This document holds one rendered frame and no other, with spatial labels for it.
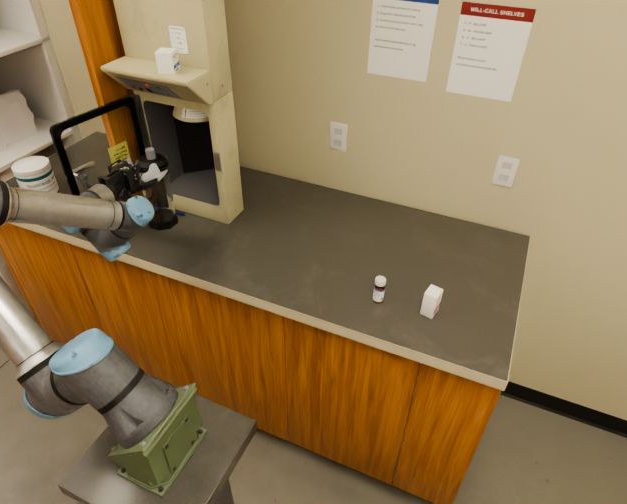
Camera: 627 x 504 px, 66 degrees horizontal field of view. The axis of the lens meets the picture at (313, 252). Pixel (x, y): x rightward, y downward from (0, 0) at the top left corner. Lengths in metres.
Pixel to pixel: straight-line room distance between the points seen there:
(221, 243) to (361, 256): 0.50
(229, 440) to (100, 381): 0.35
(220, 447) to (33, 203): 0.68
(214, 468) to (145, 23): 1.25
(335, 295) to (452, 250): 0.48
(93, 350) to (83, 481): 0.34
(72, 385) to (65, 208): 0.39
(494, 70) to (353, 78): 0.48
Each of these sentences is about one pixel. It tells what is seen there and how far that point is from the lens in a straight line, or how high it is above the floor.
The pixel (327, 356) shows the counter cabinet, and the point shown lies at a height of 0.74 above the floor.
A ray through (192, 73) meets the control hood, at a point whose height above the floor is 1.51.
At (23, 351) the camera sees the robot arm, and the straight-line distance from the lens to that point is 1.20.
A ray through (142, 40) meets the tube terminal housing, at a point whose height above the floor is 1.57.
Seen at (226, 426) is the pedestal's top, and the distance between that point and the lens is 1.27.
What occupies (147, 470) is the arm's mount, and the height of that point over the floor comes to 1.04.
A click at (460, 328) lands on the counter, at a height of 0.94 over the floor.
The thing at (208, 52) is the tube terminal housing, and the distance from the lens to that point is 1.57.
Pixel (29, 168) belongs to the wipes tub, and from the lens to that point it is 2.14.
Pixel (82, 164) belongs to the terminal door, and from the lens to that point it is 1.74.
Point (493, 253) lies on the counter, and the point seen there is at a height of 0.94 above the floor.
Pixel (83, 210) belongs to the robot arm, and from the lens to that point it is 1.25.
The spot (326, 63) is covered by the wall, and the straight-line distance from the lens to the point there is 1.88.
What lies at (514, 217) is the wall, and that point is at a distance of 1.96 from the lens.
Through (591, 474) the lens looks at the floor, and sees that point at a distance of 2.55.
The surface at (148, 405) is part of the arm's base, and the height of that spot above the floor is 1.15.
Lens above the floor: 2.02
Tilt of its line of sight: 39 degrees down
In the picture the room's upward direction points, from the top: 1 degrees clockwise
